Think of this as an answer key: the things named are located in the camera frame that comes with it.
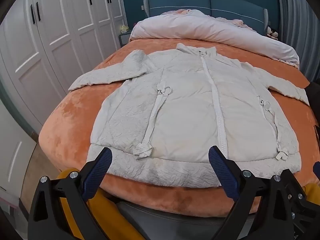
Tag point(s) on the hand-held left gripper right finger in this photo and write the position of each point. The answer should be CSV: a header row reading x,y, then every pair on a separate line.
x,y
222,170

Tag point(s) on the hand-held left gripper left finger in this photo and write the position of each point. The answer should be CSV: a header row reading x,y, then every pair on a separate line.
x,y
98,170

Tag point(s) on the white zip-up padded jacket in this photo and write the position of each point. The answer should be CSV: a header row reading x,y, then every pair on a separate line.
x,y
187,105

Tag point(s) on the yellow trousers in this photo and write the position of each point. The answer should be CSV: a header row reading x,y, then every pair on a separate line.
x,y
110,212

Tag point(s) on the orange plush bed blanket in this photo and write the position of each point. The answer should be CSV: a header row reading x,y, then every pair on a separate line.
x,y
70,130

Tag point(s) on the white door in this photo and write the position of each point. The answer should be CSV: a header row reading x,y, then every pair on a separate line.
x,y
15,160

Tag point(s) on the grey nightstand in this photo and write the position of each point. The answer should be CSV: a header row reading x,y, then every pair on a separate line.
x,y
123,40

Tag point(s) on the tissue box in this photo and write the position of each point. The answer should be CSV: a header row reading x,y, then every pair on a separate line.
x,y
124,28

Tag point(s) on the pale pink duvet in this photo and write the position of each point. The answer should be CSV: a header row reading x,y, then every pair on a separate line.
x,y
200,27

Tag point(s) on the plush toy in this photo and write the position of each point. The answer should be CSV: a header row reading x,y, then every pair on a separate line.
x,y
272,33

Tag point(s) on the white panelled wardrobe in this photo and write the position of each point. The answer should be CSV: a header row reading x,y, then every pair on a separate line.
x,y
57,22

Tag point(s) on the grey curtain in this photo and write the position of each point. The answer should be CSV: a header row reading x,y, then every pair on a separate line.
x,y
300,30

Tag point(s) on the blue upholstered headboard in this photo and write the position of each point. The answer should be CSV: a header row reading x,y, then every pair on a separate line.
x,y
225,2

